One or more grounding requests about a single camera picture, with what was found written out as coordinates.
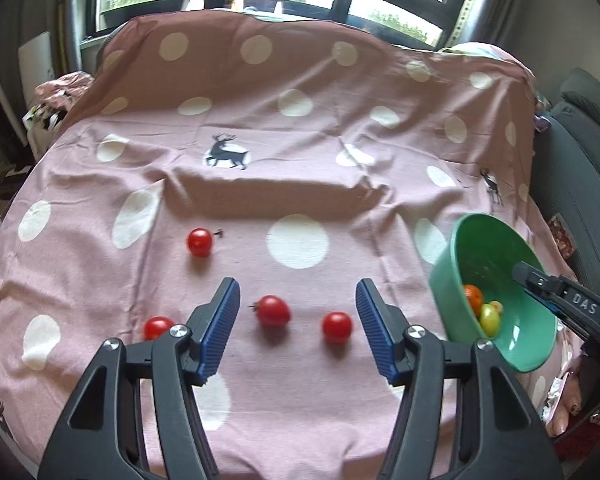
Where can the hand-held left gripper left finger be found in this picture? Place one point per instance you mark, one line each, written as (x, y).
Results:
(220, 330)

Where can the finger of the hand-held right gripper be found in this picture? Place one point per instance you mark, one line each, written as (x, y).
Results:
(530, 277)

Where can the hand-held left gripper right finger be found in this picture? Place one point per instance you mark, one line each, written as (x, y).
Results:
(377, 335)

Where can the round red cherry tomato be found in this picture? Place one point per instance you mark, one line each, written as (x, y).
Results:
(199, 241)
(337, 327)
(155, 327)

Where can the green plastic bowl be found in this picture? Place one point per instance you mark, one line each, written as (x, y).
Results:
(485, 255)

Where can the oblong red cherry tomato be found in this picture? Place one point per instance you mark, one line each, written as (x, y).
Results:
(272, 310)

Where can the mandarin orange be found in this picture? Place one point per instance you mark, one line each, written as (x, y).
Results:
(472, 294)

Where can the clear box of dried petals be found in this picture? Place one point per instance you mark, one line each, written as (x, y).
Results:
(560, 235)

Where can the pink cased phone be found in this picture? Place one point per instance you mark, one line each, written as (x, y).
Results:
(562, 410)

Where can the grey green sofa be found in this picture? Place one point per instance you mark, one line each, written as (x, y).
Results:
(580, 160)

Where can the purple folded cloth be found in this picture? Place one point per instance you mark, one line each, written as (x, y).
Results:
(542, 120)

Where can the pink dotted deer blanket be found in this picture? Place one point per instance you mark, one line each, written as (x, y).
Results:
(305, 125)

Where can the pastel printed bedding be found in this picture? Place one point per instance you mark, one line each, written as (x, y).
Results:
(467, 51)

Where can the grey curtain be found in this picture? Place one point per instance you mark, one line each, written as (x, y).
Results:
(490, 0)
(72, 10)

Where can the pink floral cloth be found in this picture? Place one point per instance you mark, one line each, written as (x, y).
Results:
(55, 92)

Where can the white board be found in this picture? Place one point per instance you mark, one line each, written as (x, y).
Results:
(35, 55)

